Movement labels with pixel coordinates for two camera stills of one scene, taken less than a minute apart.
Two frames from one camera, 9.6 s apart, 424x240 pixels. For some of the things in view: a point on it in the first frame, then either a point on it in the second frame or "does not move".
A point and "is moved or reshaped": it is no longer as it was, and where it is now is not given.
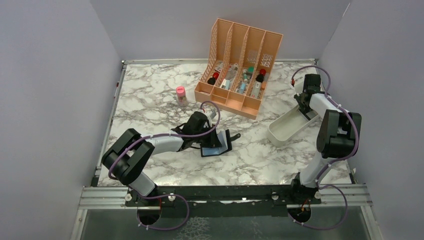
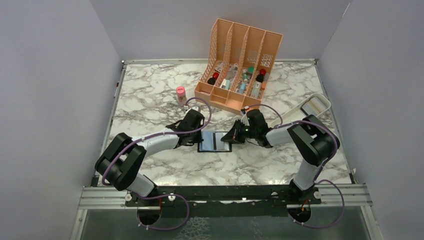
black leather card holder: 222,142 is moved or reshaped
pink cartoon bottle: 181,92 does not move
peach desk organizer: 240,62 does not move
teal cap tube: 250,71 does not move
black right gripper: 298,97 → 233,135
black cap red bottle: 212,81 does not move
